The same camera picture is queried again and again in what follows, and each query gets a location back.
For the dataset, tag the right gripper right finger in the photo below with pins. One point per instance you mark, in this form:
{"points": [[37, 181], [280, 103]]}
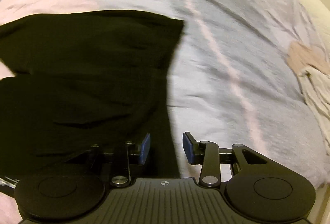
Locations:
{"points": [[206, 154]]}

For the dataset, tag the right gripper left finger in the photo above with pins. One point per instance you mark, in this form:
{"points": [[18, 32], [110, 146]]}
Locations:
{"points": [[128, 158]]}

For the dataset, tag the black pants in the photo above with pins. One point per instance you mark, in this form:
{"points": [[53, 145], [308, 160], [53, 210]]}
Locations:
{"points": [[86, 79]]}

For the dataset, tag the pink grey bed cover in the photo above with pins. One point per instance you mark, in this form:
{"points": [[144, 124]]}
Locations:
{"points": [[228, 83]]}

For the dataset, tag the cream white garment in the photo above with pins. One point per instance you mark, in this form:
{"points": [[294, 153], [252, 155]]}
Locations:
{"points": [[315, 89]]}

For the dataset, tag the tan garment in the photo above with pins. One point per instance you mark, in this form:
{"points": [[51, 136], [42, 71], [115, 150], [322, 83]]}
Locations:
{"points": [[300, 56]]}

